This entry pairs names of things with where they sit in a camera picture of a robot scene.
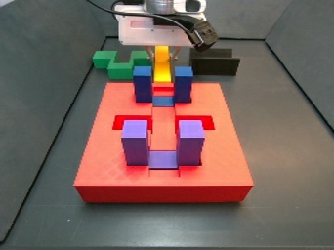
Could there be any red slotted board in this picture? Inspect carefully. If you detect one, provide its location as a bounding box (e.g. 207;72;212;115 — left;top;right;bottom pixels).
75;83;252;203

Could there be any black camera cable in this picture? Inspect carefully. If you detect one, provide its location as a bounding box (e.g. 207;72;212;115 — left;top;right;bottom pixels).
84;0;203;47

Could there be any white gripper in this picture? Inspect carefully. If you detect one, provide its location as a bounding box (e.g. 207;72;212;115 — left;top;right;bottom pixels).
116;0;207;63

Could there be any green zigzag block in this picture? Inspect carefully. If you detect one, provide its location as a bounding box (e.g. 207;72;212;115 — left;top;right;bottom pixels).
92;51;151;80

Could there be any black angle bracket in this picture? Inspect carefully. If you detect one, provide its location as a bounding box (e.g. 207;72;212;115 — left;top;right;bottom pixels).
190;49;240;76

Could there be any purple U block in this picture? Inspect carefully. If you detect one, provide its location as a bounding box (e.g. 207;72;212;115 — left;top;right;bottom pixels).
121;120;204;170

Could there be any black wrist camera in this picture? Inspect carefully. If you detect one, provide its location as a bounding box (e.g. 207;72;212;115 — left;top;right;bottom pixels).
182;16;219;52

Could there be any yellow long bar block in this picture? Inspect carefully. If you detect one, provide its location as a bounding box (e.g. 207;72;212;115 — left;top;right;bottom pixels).
154;46;171;83

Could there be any dark blue U block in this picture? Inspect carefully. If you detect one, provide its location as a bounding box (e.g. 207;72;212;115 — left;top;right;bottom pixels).
133;66;194;104

